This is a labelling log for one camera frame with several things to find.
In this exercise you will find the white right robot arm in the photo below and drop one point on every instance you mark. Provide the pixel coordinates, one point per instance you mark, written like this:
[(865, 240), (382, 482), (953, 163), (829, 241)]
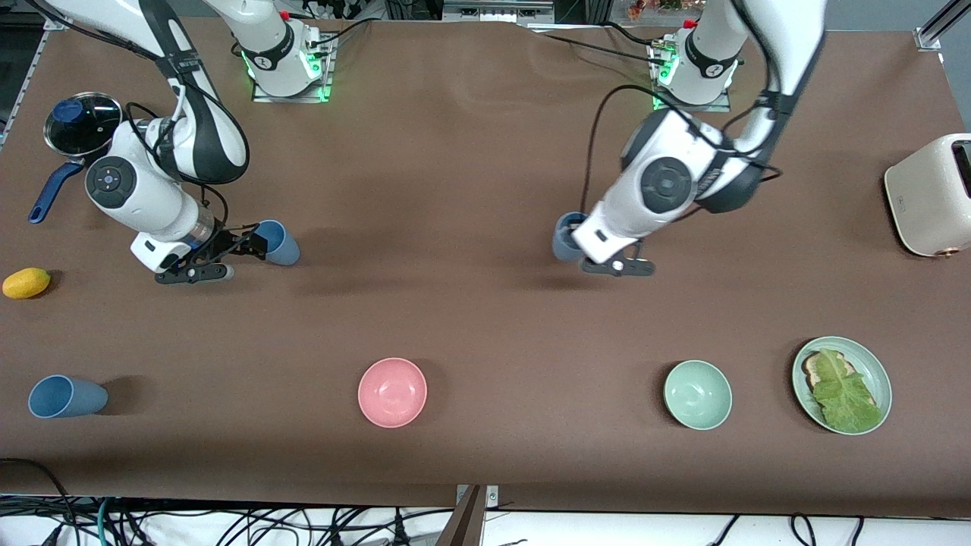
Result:
[(140, 201)]

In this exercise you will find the mint green bowl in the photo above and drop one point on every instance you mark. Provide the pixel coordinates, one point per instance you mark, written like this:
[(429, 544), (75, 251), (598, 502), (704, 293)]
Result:
[(698, 394)]

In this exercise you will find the aluminium frame profile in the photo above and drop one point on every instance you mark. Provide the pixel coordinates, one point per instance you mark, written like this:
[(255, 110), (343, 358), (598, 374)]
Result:
[(941, 23)]

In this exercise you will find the pink bowl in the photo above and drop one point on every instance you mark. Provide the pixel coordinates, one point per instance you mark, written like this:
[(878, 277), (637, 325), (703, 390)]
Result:
[(392, 392)]

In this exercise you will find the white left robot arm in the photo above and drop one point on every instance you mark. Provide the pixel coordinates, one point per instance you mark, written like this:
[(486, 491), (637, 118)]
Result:
[(667, 182)]

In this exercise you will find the small metal bracket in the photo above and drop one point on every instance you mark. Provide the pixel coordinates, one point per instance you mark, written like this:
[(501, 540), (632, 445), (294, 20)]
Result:
[(491, 497)]

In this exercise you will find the cream white toaster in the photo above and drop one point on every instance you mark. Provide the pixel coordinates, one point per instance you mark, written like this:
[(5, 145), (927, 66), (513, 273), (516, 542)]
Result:
[(929, 197)]

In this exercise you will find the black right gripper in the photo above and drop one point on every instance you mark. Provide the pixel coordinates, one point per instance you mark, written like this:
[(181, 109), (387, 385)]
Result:
[(224, 238)]

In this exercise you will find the mint green plate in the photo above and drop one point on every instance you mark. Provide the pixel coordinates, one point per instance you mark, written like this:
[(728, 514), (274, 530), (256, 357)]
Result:
[(880, 375)]

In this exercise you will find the blue plastic cup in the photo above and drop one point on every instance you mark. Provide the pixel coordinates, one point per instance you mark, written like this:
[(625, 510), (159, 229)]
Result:
[(282, 246), (72, 396), (563, 241)]

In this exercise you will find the yellow lemon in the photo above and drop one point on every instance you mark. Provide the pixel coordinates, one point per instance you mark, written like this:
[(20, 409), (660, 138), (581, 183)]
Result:
[(26, 283)]

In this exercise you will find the bread slice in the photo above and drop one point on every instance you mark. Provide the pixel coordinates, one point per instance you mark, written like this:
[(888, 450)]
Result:
[(814, 369)]

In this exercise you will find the green lettuce leaf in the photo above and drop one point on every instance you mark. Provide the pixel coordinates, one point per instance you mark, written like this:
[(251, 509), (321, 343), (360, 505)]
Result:
[(846, 394)]

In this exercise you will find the glass lid with blue knob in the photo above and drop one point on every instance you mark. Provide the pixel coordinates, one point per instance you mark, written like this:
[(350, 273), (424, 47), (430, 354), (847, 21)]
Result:
[(91, 125)]

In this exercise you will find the brown beam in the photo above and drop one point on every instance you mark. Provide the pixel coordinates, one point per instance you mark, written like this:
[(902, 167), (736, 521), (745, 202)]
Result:
[(463, 527)]

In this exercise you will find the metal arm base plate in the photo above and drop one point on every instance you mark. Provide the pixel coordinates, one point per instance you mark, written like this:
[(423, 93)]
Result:
[(262, 92), (660, 97)]

